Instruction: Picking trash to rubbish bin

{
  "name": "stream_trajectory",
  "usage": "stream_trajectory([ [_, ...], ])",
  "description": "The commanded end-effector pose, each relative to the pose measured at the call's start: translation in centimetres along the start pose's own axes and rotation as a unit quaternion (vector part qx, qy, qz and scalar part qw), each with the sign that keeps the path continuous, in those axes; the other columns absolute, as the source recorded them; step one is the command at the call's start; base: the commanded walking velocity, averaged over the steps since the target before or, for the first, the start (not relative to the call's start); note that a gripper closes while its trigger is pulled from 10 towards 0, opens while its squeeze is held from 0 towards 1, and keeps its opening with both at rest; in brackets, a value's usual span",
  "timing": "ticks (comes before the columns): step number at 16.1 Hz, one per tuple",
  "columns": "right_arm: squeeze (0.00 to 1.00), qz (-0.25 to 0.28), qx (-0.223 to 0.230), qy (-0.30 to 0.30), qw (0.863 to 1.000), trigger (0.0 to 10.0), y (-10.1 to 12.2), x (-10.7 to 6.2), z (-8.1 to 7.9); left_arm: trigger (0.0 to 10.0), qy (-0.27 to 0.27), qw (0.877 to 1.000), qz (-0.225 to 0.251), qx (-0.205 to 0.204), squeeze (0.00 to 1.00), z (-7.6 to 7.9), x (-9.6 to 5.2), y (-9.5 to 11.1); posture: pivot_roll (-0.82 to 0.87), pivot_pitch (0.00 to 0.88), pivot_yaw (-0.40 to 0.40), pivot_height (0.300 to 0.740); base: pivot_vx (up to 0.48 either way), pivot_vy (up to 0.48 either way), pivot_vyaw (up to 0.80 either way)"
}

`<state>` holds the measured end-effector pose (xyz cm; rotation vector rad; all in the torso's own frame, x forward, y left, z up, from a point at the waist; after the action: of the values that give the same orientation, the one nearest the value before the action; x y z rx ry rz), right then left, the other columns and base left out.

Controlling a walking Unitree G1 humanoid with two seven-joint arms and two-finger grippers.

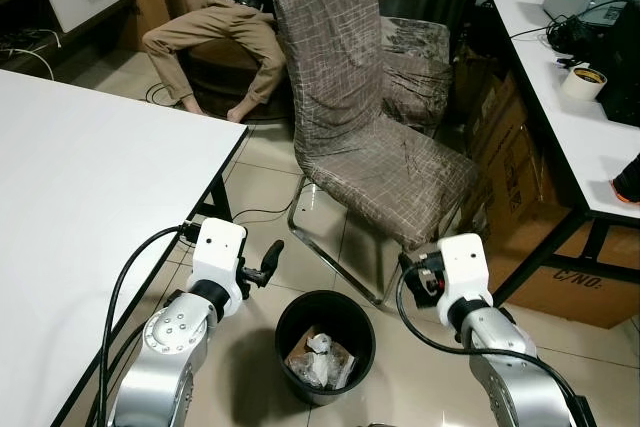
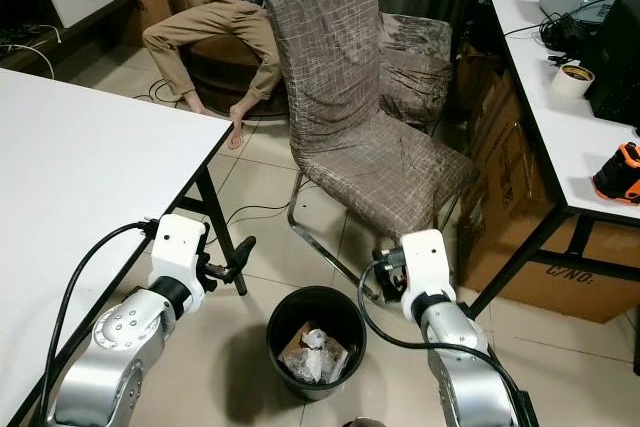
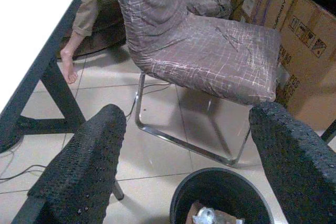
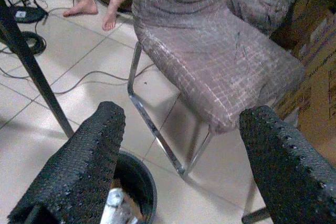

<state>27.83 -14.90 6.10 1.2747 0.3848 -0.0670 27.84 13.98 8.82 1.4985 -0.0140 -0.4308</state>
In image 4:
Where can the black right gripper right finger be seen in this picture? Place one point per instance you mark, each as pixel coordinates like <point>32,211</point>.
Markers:
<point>283,171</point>

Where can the brown cardboard box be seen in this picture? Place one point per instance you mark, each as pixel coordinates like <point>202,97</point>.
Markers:
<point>320,90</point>

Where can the black rubbish bin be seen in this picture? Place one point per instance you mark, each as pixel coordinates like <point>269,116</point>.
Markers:
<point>136,176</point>

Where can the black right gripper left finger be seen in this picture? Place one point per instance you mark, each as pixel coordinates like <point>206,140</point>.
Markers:
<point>76,161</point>

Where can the silver metal robot limb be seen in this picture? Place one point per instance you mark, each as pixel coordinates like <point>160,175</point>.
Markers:
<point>115,203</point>

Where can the black router with antennas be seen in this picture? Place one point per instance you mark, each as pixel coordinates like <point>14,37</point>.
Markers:
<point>26,14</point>

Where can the plaid fabric chair chrome frame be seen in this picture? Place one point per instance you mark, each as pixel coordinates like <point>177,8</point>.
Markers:
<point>204,51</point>

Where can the white table with black frame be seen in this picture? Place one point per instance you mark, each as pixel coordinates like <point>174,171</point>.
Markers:
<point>39,77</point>

